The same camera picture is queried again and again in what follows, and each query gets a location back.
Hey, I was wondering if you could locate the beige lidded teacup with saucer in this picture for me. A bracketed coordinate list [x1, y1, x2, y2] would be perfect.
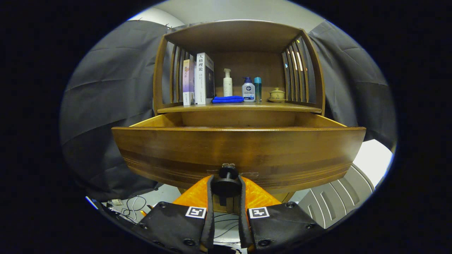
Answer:
[267, 87, 286, 103]

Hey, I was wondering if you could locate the wooden drawer with black knob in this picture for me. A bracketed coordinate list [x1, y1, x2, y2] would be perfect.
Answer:
[111, 112, 367, 207]

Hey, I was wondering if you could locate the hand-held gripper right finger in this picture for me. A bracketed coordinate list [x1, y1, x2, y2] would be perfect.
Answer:
[237, 175, 325, 253]

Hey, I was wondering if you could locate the blue folded cloth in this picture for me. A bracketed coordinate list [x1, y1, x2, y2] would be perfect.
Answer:
[212, 96, 245, 104]

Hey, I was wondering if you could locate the black backdrop cloth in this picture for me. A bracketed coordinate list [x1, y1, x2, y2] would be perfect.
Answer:
[59, 19, 398, 201]

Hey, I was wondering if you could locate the thick white book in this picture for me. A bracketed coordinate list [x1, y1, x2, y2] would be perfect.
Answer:
[195, 53, 215, 105]

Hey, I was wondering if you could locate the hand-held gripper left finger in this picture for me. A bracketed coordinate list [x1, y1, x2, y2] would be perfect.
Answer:
[132, 175, 215, 253]

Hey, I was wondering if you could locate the purple book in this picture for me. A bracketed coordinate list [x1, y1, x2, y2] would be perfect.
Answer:
[183, 59, 196, 106]

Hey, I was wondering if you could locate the white pump bottle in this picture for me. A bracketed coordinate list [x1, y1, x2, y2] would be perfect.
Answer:
[223, 68, 233, 97]

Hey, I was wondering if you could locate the brown wooden cabinet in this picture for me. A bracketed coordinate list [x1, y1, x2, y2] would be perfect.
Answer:
[153, 19, 326, 214]

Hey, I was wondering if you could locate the wooden countertop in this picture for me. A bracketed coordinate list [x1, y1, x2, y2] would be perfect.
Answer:
[157, 102, 322, 114]

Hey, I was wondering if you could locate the white bottle with blue cap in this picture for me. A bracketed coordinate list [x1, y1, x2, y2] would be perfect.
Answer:
[242, 77, 256, 102]

